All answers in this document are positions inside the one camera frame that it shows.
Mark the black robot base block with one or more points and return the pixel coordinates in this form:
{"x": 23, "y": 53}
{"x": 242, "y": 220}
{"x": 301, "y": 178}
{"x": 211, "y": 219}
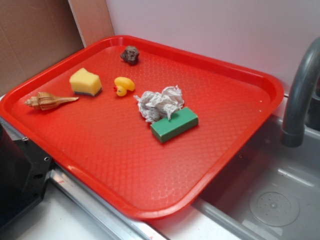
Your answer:
{"x": 24, "y": 173}

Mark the crumpled white paper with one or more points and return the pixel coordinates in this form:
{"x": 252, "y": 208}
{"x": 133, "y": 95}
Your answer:
{"x": 155, "y": 106}

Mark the red plastic tray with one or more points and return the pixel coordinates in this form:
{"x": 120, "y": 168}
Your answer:
{"x": 105, "y": 142}

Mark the green rectangular block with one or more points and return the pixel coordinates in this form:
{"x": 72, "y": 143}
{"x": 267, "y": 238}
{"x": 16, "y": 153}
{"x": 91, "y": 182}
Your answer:
{"x": 180, "y": 122}

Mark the yellow rubber duck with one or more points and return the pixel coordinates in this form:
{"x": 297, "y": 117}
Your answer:
{"x": 123, "y": 85}

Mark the brown rock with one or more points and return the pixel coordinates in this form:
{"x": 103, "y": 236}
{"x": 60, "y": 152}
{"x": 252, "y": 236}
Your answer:
{"x": 130, "y": 55}

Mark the yellow sponge piece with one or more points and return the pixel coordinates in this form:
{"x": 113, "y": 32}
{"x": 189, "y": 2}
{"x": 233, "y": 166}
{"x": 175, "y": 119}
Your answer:
{"x": 85, "y": 83}

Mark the tan spiral seashell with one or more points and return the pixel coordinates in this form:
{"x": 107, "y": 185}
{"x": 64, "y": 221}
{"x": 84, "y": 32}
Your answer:
{"x": 46, "y": 101}

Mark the grey plastic sink basin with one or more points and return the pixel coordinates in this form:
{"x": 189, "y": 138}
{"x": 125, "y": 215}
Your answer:
{"x": 268, "y": 191}

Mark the grey sink faucet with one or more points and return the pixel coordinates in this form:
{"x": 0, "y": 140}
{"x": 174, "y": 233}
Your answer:
{"x": 303, "y": 104}

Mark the brown cardboard panel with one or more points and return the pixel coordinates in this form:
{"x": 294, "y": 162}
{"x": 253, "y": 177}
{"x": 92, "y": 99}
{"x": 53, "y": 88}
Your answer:
{"x": 36, "y": 34}

